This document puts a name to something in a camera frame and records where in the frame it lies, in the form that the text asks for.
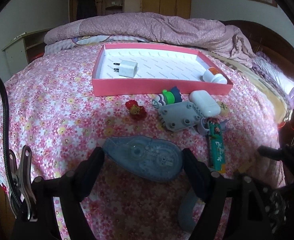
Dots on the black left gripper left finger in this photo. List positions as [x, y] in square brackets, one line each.
[71, 189]

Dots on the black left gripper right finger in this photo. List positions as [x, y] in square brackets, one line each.
[212, 189]

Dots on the blue grey curved part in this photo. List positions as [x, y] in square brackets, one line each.
[185, 211]

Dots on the green patterned tube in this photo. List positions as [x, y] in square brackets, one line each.
[216, 145]

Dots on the blue correction tape dispenser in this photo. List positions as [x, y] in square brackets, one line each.
[153, 159]

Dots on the grey curved plastic handle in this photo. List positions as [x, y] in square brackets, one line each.
[204, 129]

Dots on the grey studded building plate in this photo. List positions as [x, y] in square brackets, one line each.
[178, 116]

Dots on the wooden chinese chess piece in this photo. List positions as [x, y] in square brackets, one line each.
[224, 109]

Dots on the white earbuds case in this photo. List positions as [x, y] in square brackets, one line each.
[206, 104]

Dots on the striped green blue toy figure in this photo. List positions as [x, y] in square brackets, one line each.
[167, 97]

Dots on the small red toy figure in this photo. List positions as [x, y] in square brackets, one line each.
[136, 111]

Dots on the white usb wall charger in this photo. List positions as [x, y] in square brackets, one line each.
[126, 68]

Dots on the dark wooden headboard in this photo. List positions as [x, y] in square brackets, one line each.
[279, 51]

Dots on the silver spring clamp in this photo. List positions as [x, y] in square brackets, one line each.
[21, 184]

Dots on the lilac frilled pillow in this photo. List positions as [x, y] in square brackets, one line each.
[264, 67]

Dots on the pink floral bed sheet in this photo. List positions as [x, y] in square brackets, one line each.
[54, 111]

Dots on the white bottle orange label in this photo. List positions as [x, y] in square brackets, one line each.
[212, 75]

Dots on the pink shallow cardboard box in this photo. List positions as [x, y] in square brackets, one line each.
[159, 67]

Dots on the mauve crumpled quilt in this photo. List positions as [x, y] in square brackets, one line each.
[224, 40]

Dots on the white bedside cabinet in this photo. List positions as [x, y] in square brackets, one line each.
[24, 49]

